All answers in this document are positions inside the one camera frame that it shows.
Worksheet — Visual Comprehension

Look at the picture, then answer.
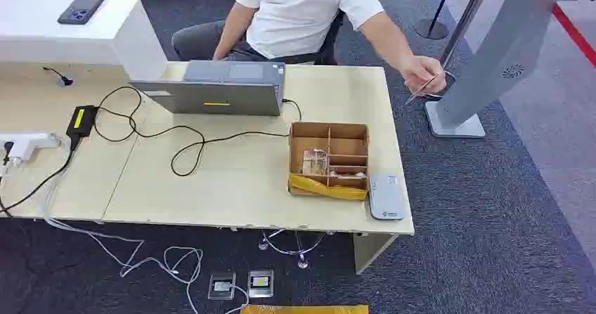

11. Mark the person's left hand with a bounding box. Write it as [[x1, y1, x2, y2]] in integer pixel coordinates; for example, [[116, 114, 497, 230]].
[[399, 55, 448, 96]]

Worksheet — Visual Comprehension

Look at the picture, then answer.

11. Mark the thin card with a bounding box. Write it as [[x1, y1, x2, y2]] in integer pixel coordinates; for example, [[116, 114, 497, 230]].
[[404, 71, 444, 107]]

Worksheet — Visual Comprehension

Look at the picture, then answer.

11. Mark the black stanchion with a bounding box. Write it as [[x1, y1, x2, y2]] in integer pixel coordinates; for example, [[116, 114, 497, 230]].
[[413, 0, 458, 41]]

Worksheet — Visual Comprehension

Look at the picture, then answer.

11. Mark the grey kiosk stand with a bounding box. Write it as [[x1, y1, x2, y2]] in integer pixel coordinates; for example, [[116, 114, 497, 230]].
[[424, 0, 584, 139]]

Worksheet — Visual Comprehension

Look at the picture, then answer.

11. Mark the wooden card box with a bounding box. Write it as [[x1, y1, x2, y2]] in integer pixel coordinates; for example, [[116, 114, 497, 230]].
[[287, 121, 370, 202]]

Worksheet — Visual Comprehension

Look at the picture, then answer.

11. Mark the grey card reader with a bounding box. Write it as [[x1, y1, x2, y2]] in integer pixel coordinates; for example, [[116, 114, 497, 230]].
[[367, 173, 406, 221]]

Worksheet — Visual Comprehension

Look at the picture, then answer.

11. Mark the person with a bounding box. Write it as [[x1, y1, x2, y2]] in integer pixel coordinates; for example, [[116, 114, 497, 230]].
[[171, 0, 448, 96]]

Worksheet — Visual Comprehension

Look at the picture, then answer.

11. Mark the grey laptop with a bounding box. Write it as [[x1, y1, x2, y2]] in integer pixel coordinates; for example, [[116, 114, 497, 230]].
[[129, 60, 287, 118]]

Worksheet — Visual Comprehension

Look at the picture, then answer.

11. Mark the silver chair base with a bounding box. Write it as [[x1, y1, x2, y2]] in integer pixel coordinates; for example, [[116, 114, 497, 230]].
[[257, 228, 335, 270]]

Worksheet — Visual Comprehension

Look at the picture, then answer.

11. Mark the pale desk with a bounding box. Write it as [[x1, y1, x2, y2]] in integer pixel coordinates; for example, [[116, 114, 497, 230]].
[[0, 61, 416, 276]]

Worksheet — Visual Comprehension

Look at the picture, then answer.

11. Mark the yellow taped box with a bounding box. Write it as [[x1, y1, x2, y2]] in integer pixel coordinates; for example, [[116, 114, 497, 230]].
[[240, 303, 370, 314]]

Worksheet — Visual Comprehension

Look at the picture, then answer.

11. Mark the steel floor socket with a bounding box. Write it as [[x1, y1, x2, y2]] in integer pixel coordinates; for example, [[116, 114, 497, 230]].
[[247, 269, 275, 299], [207, 271, 238, 301]]

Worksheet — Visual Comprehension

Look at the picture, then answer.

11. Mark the black power adapter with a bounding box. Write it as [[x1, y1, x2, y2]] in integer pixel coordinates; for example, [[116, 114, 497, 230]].
[[65, 105, 99, 139]]

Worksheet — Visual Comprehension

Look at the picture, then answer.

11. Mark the dark smartphone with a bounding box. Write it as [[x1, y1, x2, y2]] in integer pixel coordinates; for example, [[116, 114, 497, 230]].
[[56, 6, 97, 26]]

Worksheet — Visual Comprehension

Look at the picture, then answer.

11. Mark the white counter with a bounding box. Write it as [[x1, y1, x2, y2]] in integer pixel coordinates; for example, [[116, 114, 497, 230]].
[[0, 0, 169, 82]]

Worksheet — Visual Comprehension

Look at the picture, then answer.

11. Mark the small black desk microphone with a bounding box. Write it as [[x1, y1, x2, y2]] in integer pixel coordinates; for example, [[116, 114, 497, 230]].
[[42, 66, 75, 88]]

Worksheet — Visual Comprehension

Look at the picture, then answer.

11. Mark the white power strip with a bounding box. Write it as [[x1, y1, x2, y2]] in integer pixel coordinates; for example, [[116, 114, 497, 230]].
[[0, 132, 62, 168]]

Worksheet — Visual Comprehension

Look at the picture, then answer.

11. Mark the black laptop cable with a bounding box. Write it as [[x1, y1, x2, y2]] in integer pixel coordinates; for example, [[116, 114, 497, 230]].
[[92, 85, 303, 178]]

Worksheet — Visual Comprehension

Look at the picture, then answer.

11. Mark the white cable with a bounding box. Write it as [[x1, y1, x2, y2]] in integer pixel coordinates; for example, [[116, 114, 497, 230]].
[[41, 135, 250, 314]]

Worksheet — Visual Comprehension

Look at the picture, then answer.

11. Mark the black mains cable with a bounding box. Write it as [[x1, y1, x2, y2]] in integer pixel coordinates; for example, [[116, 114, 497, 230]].
[[0, 133, 79, 218]]

